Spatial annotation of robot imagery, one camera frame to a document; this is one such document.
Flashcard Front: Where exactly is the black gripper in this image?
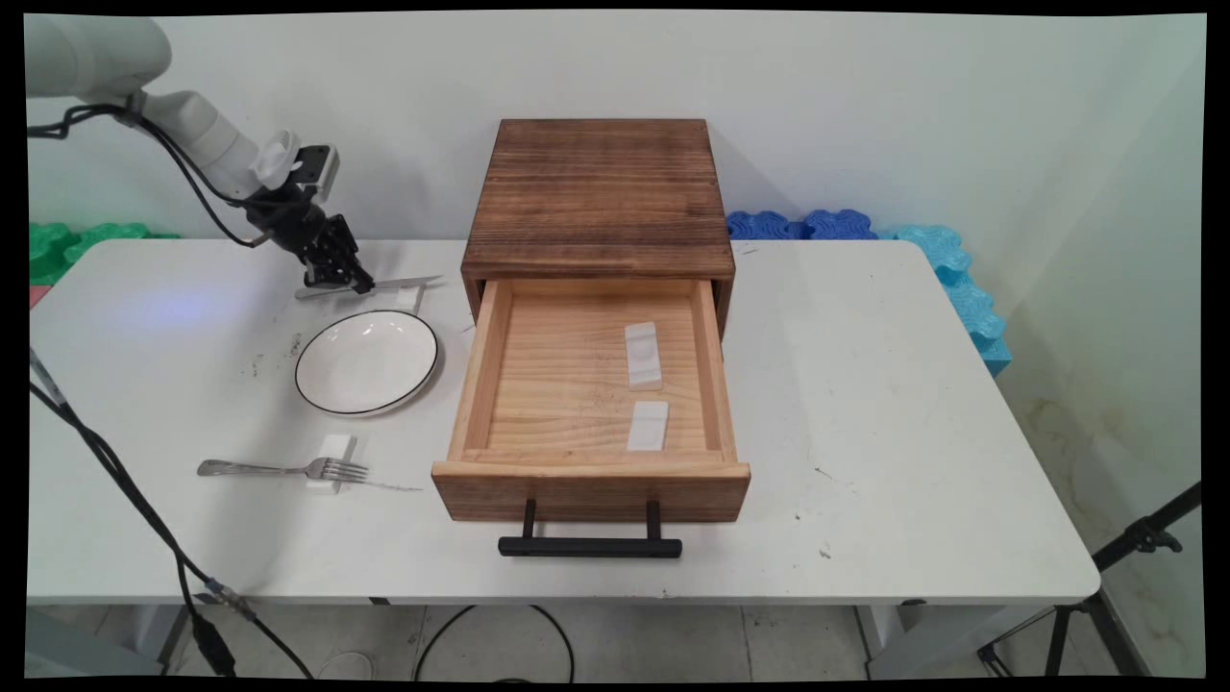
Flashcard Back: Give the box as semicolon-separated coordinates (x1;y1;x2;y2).
245;187;376;294

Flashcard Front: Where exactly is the silver metal knife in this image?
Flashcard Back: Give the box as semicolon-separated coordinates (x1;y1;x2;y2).
294;275;445;301

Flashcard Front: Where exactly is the white plate with black rim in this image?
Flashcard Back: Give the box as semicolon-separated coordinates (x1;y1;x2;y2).
294;309;441;418

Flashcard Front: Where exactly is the silver metal fork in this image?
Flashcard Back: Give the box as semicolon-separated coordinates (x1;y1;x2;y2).
197;457;371;484

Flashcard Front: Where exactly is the dark wooden cabinet box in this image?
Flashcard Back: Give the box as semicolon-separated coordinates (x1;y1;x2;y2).
460;118;737;337

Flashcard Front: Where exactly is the green foam mat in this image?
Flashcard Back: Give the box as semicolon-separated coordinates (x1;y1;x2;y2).
29;222;182;287

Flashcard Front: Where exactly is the white ceramic rest with dent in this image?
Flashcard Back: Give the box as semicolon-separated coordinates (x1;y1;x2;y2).
624;321;665;392

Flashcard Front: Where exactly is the flat white ceramic rest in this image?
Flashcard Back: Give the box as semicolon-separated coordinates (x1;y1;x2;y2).
627;400;670;453

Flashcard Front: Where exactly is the dark blue foam mat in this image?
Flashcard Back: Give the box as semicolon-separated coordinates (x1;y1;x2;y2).
726;209;880;241

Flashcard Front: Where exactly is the light blue foam mat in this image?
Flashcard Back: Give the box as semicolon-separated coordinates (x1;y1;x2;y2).
879;224;1013;378

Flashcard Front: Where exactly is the white table leg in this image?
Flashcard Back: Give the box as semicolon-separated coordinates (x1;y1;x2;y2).
855;604;1058;679

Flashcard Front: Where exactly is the black tripod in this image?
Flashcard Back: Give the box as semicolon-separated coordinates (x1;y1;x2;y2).
977;481;1202;679

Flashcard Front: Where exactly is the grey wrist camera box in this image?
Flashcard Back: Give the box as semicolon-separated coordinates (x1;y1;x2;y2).
293;144;340;203

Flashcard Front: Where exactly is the wooden drawer with black handle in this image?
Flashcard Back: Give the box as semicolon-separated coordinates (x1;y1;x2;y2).
430;277;752;559

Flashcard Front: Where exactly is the black cable with connector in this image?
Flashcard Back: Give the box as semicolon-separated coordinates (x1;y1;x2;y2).
27;351;313;679

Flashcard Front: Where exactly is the black looped floor cable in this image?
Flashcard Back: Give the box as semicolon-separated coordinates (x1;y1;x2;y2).
413;604;576;683

